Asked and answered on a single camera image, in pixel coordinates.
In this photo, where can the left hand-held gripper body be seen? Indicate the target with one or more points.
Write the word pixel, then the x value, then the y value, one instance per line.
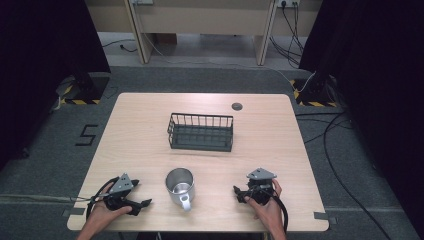
pixel 120 188

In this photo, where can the black curtain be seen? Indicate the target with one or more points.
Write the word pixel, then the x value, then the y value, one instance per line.
pixel 36 66
pixel 376 83

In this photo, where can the grey table grommet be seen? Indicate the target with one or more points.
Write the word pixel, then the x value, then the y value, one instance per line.
pixel 237 106

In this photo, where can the steel mug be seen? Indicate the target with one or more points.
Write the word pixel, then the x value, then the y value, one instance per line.
pixel 180 188

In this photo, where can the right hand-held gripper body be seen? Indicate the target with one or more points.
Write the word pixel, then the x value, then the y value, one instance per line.
pixel 260 186

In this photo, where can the grey tape strip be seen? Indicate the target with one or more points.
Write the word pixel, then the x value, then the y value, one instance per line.
pixel 325 216
pixel 74 211

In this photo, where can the person's right hand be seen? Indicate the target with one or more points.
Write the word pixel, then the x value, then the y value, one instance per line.
pixel 269 210

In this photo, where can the white power strip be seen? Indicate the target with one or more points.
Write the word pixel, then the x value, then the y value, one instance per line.
pixel 142 2
pixel 287 2

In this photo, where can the beige wooden desk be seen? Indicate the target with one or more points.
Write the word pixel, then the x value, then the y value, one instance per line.
pixel 206 20

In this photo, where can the person's left hand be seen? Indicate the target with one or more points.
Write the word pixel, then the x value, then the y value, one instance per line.
pixel 106 213

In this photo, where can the black stand base striped tape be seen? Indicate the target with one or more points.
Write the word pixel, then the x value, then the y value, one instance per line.
pixel 315 95
pixel 83 90

